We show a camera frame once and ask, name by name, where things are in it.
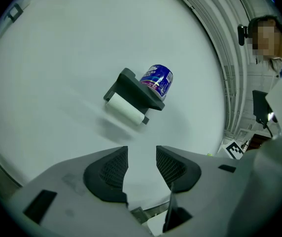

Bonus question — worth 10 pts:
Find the white old toilet paper roll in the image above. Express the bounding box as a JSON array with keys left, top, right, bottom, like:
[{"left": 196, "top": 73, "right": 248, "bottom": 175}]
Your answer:
[{"left": 106, "top": 93, "right": 145, "bottom": 126}]

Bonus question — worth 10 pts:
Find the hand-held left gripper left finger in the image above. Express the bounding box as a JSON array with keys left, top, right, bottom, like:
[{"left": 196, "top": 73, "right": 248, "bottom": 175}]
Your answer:
[{"left": 7, "top": 146, "right": 154, "bottom": 237}]

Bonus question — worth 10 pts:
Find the blue new toilet paper roll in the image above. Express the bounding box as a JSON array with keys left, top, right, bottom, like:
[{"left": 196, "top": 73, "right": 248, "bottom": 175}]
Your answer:
[{"left": 139, "top": 64, "right": 174, "bottom": 102}]

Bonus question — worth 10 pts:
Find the black monitor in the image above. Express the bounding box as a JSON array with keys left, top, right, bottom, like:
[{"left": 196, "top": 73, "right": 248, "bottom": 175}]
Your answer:
[{"left": 252, "top": 89, "right": 279, "bottom": 129}]

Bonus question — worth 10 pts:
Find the person's head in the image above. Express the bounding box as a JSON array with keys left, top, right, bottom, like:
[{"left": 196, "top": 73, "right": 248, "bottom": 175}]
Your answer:
[{"left": 248, "top": 14, "right": 282, "bottom": 72}]

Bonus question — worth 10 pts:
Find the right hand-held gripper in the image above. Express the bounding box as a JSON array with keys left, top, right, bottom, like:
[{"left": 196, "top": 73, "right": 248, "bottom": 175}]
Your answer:
[{"left": 216, "top": 139, "right": 253, "bottom": 160}]

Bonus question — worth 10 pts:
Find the grey wall bracket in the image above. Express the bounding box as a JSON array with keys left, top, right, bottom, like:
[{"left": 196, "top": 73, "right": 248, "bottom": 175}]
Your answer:
[{"left": 0, "top": 0, "right": 31, "bottom": 39}]

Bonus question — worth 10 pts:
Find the dark grey toilet paper holder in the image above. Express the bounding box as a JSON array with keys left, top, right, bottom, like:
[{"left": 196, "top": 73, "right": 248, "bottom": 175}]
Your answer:
[{"left": 103, "top": 68, "right": 166, "bottom": 126}]

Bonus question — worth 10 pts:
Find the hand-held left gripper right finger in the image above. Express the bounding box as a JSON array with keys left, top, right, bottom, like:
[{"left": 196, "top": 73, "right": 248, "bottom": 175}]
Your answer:
[{"left": 156, "top": 145, "right": 254, "bottom": 237}]

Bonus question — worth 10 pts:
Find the black head-worn camera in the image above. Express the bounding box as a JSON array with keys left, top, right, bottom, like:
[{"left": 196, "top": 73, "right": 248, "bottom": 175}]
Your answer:
[{"left": 237, "top": 24, "right": 249, "bottom": 46}]

